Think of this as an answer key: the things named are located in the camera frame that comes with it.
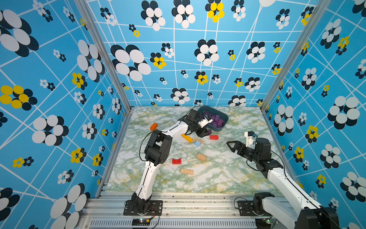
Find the engraved natural wood brick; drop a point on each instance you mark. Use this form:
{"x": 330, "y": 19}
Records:
{"x": 197, "y": 139}

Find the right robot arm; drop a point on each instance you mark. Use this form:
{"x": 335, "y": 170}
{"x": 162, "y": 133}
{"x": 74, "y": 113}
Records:
{"x": 305, "y": 212}

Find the purple cube brick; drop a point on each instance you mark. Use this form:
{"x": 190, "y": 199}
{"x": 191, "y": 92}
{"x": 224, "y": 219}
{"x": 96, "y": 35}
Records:
{"x": 216, "y": 118}

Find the red arch brick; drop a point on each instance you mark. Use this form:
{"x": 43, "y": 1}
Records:
{"x": 176, "y": 161}

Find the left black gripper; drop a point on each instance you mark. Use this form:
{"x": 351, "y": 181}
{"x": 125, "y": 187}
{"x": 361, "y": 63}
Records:
{"x": 202, "y": 133}

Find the natural wood brick front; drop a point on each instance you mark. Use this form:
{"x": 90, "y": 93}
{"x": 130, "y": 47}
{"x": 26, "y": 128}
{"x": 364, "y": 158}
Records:
{"x": 187, "y": 171}

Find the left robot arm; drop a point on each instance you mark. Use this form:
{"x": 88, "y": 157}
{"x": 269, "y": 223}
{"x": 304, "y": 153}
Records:
{"x": 157, "y": 152}

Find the dark teal storage bin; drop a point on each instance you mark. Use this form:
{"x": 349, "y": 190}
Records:
{"x": 214, "y": 126}

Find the yellow long brick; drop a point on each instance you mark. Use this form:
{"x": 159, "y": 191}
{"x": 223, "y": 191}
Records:
{"x": 187, "y": 138}

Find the aluminium front rail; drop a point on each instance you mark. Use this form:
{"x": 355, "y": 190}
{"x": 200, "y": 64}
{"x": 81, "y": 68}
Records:
{"x": 179, "y": 211}

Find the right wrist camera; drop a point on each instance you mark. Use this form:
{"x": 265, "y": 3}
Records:
{"x": 250, "y": 139}

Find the red flat brick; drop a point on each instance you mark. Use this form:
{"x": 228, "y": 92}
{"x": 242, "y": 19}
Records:
{"x": 214, "y": 137}

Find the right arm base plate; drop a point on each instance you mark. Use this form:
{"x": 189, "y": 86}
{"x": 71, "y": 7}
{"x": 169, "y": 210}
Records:
{"x": 245, "y": 208}

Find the orange brick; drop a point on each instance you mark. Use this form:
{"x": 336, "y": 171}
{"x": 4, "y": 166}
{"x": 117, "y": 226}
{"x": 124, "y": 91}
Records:
{"x": 154, "y": 126}

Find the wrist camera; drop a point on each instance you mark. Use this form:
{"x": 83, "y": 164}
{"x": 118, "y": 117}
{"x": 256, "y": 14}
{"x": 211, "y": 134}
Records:
{"x": 204, "y": 122}
{"x": 250, "y": 139}

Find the light blue brick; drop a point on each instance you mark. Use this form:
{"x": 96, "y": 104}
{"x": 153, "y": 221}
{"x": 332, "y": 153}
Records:
{"x": 197, "y": 143}

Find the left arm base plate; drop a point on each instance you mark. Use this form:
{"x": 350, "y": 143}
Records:
{"x": 151, "y": 208}

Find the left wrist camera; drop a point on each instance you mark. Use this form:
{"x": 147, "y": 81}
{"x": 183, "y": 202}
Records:
{"x": 204, "y": 122}

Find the natural wood square brick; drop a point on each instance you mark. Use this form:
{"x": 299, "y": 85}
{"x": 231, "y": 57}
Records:
{"x": 201, "y": 157}

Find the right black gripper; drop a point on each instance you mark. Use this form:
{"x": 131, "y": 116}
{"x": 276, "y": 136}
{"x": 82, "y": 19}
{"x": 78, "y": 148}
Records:
{"x": 238, "y": 143}

